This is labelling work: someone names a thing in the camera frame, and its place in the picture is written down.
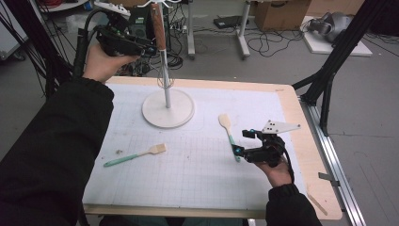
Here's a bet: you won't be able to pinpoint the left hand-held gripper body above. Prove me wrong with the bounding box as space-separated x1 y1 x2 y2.
93 1 143 57

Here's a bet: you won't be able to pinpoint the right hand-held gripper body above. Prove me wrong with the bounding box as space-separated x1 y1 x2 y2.
244 120 301 168

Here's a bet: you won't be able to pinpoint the wire whisk with wooden handle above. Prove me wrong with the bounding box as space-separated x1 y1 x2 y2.
150 2 175 89

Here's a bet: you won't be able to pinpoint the teal-handled wooden spoon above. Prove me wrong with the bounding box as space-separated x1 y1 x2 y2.
217 113 242 163

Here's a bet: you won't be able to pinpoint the white plate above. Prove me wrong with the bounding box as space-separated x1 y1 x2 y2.
136 0 196 129

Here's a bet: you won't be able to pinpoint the cream silicone brush green handle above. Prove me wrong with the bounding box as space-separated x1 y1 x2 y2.
103 143 168 168

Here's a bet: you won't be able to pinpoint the person's right hand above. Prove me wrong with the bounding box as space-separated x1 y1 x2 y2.
255 157 295 188

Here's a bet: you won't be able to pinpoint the person's left hand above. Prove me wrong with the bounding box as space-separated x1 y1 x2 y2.
83 42 139 84

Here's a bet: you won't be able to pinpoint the black computer case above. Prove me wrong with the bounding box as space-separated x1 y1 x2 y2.
128 6 155 40

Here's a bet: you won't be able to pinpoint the white table leg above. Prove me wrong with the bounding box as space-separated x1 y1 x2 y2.
186 0 197 60
235 0 252 60

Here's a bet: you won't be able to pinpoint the white gridded mat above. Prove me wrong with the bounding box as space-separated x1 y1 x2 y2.
83 83 307 211

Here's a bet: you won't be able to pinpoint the grey metal clip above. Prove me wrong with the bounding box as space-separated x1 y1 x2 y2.
317 171 341 187

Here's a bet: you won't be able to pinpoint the thin wooden stick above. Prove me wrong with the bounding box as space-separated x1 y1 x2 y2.
306 191 329 217

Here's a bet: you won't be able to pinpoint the flat black device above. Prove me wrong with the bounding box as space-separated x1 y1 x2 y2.
213 15 243 30

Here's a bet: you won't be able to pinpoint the black tripod stand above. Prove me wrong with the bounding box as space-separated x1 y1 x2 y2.
291 0 391 137

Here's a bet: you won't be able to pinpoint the cardboard box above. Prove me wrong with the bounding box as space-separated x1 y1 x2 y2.
253 0 312 32

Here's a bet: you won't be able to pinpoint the white floor board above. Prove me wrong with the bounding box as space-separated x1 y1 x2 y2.
302 15 375 57

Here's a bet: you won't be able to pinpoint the grey headset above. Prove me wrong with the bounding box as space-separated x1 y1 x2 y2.
308 11 353 43

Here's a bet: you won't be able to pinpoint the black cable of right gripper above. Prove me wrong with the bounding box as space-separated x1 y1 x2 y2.
281 146 296 185

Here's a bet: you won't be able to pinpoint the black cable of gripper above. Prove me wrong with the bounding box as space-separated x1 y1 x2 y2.
72 8 111 80
281 146 296 185

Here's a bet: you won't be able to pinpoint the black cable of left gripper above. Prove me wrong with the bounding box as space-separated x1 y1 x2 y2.
72 8 111 80

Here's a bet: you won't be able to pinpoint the aluminium frame rail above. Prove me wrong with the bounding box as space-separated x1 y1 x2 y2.
300 96 367 226

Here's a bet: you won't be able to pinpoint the black frame poles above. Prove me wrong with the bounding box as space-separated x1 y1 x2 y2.
0 0 74 99

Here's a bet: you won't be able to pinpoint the tangle of black floor cables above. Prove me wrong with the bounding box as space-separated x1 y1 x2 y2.
246 18 310 58

